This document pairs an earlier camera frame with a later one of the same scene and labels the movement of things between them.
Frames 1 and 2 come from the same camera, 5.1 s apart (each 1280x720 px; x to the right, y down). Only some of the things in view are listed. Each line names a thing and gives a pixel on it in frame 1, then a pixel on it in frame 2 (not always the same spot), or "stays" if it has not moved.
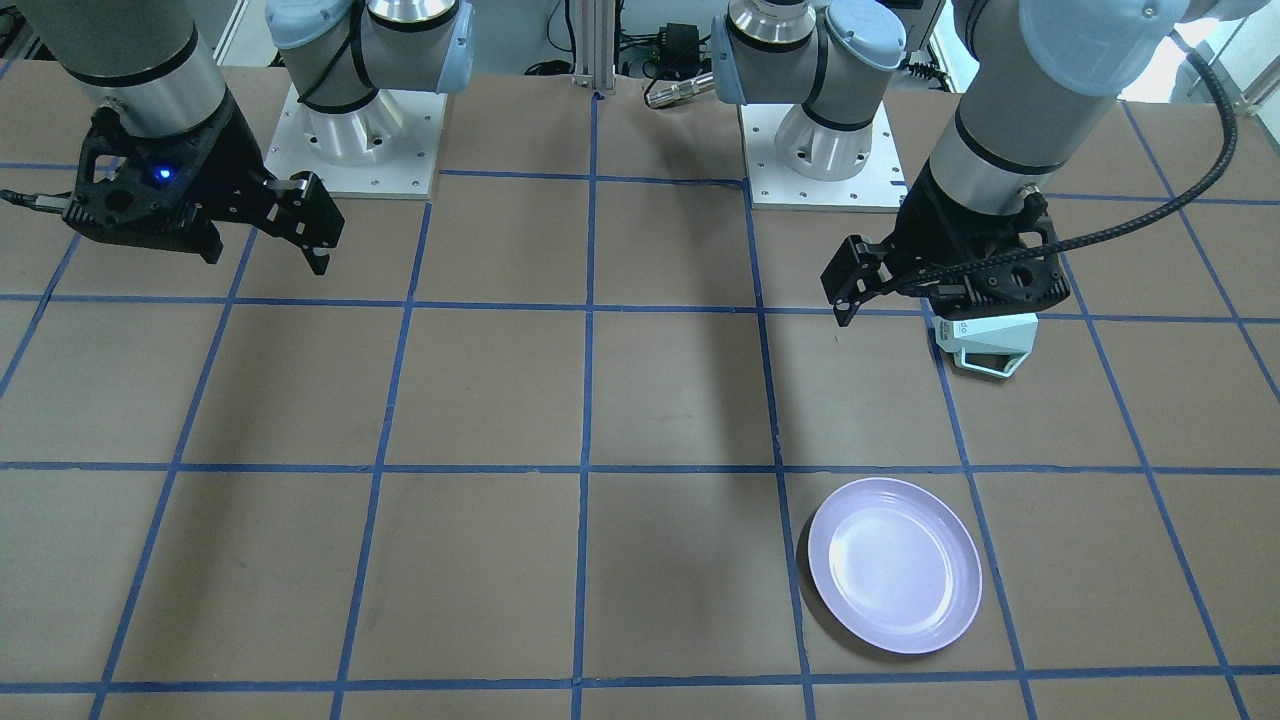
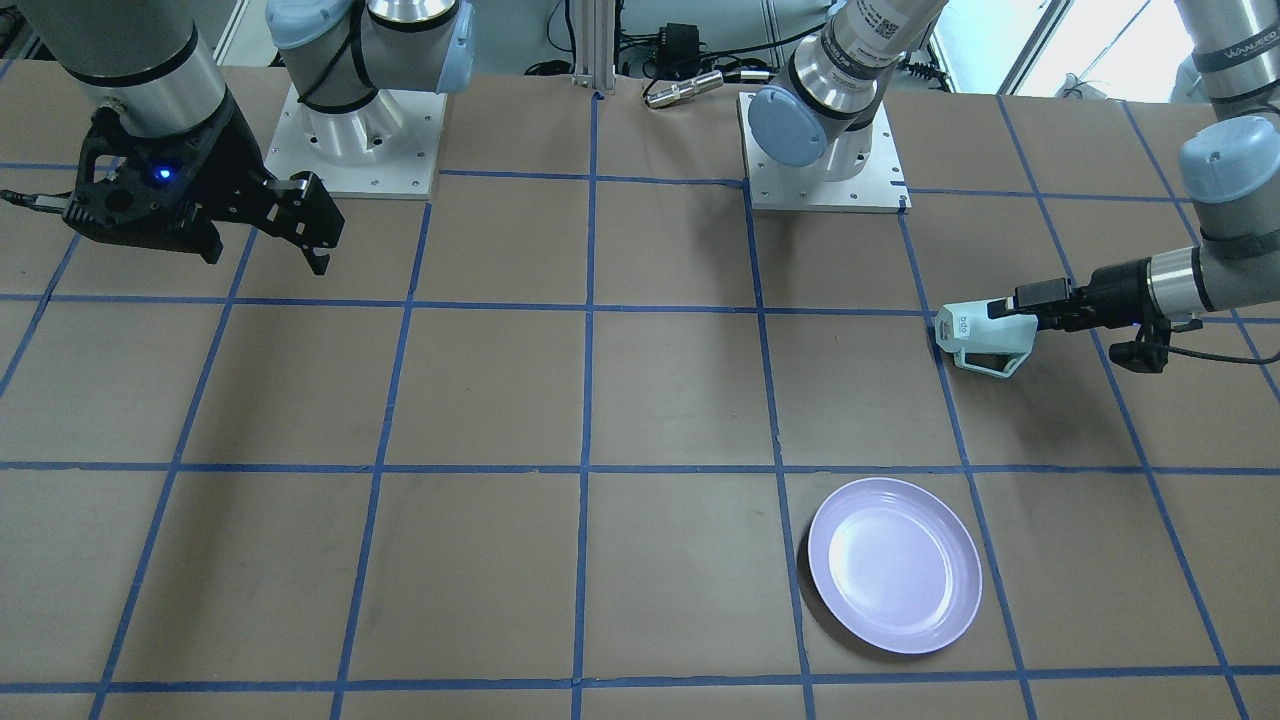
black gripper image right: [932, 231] -> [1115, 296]
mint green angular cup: [989, 344] stays
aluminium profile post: [595, 45] stays
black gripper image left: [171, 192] stays
